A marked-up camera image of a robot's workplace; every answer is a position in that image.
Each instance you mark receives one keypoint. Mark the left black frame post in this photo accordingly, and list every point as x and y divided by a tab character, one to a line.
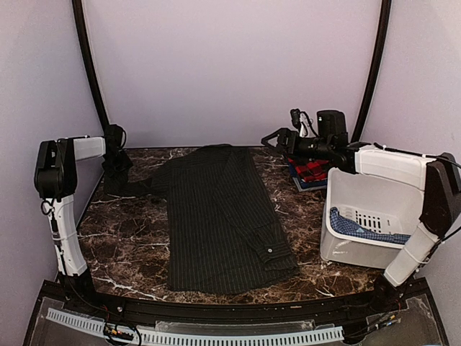
82	34

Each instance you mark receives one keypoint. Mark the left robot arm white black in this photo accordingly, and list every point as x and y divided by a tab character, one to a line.
56	181

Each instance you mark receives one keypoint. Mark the blue checked shirt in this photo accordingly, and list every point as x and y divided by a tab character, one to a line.
348	227

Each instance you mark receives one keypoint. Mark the right black frame post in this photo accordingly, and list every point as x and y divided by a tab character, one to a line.
382	30

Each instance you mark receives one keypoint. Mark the black frame post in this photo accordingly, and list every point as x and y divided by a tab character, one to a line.
382	30
82	34

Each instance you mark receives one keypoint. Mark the white plastic bin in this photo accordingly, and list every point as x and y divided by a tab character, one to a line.
380	205

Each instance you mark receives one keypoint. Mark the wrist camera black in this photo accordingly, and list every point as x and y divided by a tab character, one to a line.
331	122
115	137

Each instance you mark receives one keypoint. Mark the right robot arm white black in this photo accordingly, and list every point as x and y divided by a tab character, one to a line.
437	176

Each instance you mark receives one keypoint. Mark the black curved front rail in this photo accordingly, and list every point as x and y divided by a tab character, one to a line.
351	309

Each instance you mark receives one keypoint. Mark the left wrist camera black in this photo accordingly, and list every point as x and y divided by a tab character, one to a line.
115	137

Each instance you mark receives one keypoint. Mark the dark pinstripe long sleeve shirt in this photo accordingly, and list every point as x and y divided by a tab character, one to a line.
224	234

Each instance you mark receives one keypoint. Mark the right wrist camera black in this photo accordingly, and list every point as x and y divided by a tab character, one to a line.
331	122

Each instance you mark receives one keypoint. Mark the white slotted cable duct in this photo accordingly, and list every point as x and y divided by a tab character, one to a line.
186	334

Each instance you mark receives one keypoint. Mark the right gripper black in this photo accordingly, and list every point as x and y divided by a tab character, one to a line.
281	132

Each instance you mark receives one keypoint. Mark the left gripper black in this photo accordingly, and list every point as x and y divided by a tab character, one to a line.
127	163

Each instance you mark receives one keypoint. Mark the red black plaid shirt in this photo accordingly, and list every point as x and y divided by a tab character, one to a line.
309	171

